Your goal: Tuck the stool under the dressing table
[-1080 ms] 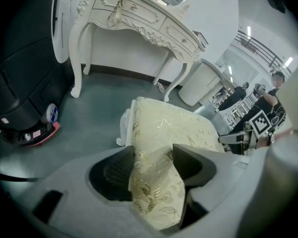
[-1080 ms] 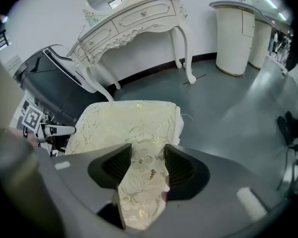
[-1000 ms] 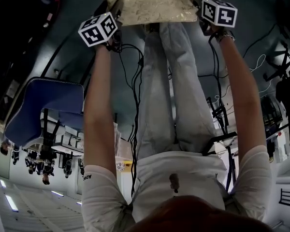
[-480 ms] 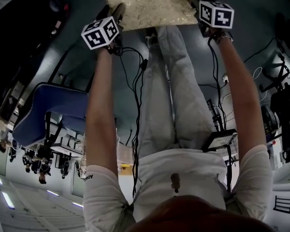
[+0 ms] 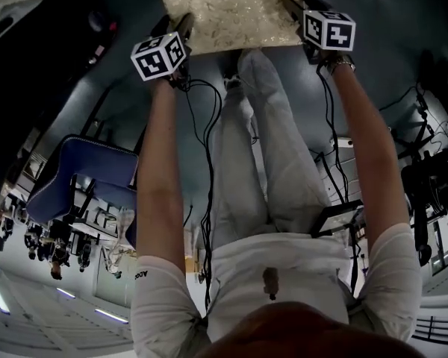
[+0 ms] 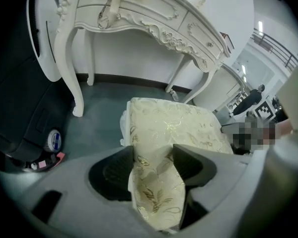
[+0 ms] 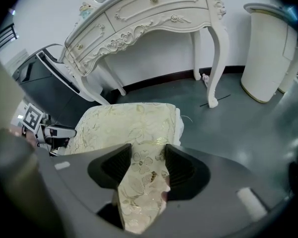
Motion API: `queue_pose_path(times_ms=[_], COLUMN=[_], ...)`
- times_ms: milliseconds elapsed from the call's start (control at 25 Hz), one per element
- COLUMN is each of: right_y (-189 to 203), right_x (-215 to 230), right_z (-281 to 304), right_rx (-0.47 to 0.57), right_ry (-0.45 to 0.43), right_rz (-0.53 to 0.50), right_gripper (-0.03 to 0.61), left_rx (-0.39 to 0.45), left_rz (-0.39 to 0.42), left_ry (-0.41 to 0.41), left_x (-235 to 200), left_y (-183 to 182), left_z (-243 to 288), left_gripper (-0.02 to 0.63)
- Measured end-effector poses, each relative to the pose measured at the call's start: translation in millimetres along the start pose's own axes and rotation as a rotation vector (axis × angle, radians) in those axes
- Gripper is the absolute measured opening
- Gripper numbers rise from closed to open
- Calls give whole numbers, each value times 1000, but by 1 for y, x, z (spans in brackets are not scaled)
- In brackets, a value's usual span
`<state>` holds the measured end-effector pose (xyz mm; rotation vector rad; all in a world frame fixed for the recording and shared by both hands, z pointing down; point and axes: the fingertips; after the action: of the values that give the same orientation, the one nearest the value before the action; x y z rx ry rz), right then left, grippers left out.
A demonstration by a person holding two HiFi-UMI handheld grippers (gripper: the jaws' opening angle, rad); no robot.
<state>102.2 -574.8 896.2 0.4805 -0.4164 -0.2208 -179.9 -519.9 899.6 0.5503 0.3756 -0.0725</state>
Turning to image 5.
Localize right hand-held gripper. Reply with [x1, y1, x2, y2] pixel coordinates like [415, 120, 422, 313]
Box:
[281, 0, 357, 65]

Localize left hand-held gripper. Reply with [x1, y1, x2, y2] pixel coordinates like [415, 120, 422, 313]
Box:
[130, 12, 195, 89]

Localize cream upholstered footstool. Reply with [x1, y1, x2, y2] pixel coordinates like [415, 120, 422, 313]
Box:
[156, 0, 307, 56]

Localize person's left forearm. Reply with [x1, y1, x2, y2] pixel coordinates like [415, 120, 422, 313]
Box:
[136, 78, 188, 275]

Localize person's right forearm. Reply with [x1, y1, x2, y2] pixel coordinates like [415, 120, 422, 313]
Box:
[330, 63, 412, 246]

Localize silver wrist watch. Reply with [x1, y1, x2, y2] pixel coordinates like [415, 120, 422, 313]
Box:
[330, 58, 356, 75]

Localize person's legs in light trousers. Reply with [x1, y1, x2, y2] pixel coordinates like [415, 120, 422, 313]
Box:
[208, 48, 332, 254]

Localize large black machine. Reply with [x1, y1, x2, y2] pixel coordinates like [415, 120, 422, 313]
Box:
[0, 0, 121, 252]

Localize blue padded chair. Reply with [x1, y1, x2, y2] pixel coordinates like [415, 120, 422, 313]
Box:
[25, 134, 140, 250]

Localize small black monitor screen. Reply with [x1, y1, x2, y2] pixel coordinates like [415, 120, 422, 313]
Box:
[310, 199, 365, 239]

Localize black office chair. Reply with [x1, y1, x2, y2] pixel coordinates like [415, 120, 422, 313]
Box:
[399, 50, 448, 269]

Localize person's white shirt torso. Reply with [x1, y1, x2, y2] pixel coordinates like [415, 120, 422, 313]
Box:
[130, 222, 423, 358]

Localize cluster of black equipment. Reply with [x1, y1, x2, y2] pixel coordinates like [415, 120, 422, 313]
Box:
[24, 220, 96, 281]

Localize person's face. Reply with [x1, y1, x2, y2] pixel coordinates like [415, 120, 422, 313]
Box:
[199, 300, 426, 358]

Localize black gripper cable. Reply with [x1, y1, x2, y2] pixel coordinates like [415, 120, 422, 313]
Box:
[176, 78, 225, 310]
[316, 65, 361, 298]

